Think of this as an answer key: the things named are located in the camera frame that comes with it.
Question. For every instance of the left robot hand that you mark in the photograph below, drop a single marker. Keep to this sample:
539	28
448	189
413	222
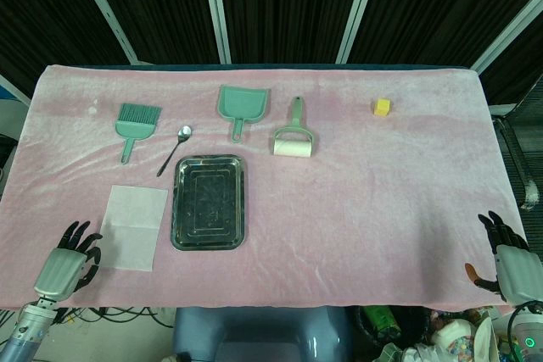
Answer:
59	266

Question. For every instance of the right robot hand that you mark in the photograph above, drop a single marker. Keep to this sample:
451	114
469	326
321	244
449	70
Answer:
511	262

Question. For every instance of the white paper sheet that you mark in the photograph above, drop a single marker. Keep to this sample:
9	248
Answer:
132	226

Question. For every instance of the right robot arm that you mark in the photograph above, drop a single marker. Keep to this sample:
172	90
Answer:
528	330

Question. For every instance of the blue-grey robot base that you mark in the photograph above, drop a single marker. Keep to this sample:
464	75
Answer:
259	332

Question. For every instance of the metal tray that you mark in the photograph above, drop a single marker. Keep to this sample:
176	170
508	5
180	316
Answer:
208	203

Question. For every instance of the green bottle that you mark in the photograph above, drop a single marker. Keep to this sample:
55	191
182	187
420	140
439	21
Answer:
382	319

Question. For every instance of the green hand brush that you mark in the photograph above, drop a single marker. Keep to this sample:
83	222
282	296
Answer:
135	124

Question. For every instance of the metal spoon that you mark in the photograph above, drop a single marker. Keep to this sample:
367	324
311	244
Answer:
176	148

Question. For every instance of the pink table cloth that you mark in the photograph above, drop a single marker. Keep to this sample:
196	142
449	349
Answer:
331	192

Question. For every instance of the yellow cube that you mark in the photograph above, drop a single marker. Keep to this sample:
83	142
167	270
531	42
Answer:
381	107

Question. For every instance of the green dustpan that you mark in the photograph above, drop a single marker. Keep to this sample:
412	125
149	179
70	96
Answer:
242	107

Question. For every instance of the green lint roller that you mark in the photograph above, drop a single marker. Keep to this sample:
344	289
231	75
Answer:
295	135

